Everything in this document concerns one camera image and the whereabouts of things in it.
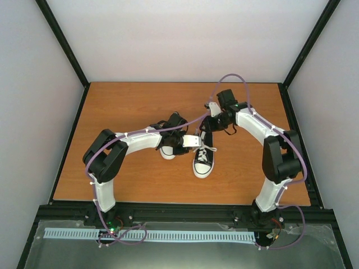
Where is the black sneaker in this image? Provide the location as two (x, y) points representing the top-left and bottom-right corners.
(192, 131), (217, 179)
(159, 146), (176, 160)

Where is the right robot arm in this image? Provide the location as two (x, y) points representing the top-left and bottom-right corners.
(200, 89), (307, 226)

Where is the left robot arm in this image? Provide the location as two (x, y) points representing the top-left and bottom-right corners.
(82, 112), (189, 226)

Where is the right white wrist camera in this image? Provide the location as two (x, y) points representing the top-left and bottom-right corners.
(204, 101), (222, 118)

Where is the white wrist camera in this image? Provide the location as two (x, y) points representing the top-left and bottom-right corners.
(182, 134), (202, 148)
(204, 101), (222, 118)

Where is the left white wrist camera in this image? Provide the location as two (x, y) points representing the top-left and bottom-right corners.
(182, 134), (202, 148)

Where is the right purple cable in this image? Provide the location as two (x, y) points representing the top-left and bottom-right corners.
(207, 73), (309, 251)

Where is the purple cable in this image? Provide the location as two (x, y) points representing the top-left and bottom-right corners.
(207, 73), (309, 251)
(84, 111), (211, 248)

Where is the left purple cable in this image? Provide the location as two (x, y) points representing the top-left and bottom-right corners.
(84, 111), (211, 248)

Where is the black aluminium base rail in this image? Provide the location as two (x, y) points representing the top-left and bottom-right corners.
(35, 202), (338, 229)

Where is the white slotted cable duct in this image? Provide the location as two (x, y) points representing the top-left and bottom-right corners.
(43, 228), (256, 244)

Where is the right black frame post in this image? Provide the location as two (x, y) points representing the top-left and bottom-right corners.
(282, 0), (342, 88)

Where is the black frame post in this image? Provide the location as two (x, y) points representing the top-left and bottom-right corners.
(35, 0), (91, 88)
(282, 0), (342, 88)

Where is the left black frame post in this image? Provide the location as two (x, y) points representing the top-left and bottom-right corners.
(35, 0), (91, 88)

